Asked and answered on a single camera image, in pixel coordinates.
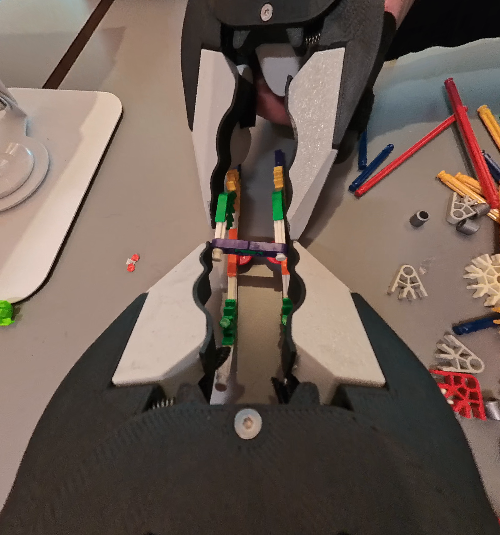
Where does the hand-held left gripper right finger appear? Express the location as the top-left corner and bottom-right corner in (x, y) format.
(281, 242), (386, 405)

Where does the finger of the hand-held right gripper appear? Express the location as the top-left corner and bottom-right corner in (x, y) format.
(283, 47), (346, 242)
(190, 48), (256, 229)

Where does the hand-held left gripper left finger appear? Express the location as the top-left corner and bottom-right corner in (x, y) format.
(112, 242), (217, 391)

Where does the toy rail assembly with spool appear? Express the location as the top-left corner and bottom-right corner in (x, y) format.
(210, 167), (281, 391)

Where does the person's right forearm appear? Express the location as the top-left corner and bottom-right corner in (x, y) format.
(384, 0), (500, 61)

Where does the person's right hand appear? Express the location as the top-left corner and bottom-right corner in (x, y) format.
(256, 81), (295, 126)

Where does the grey toy connector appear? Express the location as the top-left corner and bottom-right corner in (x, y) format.
(387, 264), (428, 301)
(446, 192), (480, 224)
(434, 333), (485, 374)

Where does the red toy rod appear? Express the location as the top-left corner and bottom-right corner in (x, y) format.
(444, 77), (500, 210)
(355, 113), (468, 197)

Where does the red corner toy connector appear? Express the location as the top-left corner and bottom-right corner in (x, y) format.
(429, 370), (487, 420)

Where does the white snowflake toy connector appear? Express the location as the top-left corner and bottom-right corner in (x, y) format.
(463, 254), (500, 308)

